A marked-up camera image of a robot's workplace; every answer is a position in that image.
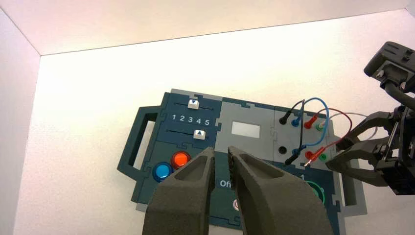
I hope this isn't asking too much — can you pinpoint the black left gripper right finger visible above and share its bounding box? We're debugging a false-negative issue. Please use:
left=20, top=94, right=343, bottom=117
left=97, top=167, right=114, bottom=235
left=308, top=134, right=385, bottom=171
left=227, top=146, right=335, bottom=235

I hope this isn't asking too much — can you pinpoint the red jumper wire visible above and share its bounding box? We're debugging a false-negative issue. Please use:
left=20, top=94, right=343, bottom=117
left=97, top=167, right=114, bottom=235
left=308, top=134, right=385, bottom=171
left=303, top=108, right=353, bottom=167

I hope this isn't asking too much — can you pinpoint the white jumper wire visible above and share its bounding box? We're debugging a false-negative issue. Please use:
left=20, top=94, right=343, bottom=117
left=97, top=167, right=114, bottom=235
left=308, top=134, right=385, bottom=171
left=318, top=112, right=379, bottom=141

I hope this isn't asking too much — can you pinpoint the white rectangular display window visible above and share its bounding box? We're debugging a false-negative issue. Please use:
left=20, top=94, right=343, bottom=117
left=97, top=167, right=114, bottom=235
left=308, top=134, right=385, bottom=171
left=231, top=121, right=261, bottom=139

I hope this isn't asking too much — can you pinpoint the blue round push button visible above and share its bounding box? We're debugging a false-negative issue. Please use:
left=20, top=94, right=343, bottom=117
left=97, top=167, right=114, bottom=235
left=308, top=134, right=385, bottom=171
left=151, top=162, right=174, bottom=183

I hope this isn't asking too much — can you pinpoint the black jumper wire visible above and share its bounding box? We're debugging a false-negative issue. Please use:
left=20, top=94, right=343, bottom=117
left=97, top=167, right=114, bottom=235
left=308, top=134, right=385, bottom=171
left=278, top=99, right=307, bottom=166

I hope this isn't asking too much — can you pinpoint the black camera cable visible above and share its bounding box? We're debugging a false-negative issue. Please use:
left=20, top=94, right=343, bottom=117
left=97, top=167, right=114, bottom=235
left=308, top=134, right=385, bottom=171
left=381, top=81, right=415, bottom=111

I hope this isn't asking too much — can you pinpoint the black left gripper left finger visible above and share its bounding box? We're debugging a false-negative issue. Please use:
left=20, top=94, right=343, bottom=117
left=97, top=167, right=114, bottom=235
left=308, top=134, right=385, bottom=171
left=142, top=146, right=217, bottom=235

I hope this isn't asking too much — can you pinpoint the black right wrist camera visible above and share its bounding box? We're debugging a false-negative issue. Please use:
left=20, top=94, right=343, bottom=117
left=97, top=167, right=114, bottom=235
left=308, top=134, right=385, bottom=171
left=364, top=41, right=415, bottom=94

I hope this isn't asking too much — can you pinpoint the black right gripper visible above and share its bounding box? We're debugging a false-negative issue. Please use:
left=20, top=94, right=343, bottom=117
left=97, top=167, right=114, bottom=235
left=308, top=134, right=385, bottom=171
left=325, top=103, right=415, bottom=196

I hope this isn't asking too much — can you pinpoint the blue jumper wire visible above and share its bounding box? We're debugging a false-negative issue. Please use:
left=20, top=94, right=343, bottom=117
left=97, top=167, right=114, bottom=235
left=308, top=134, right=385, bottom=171
left=291, top=96, right=330, bottom=157

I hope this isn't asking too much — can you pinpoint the grey and teal control box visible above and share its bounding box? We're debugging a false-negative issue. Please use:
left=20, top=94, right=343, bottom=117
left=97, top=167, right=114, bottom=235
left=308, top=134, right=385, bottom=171
left=116, top=88, right=369, bottom=235

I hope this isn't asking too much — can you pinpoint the red round push button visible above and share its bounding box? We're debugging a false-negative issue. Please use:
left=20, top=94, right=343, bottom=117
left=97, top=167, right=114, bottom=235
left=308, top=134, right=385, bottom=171
left=171, top=151, right=192, bottom=170

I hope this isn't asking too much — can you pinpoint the green and teal rotary knob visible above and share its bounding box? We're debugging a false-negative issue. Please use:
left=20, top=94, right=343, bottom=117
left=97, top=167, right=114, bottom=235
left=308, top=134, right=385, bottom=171
left=304, top=181, right=326, bottom=206

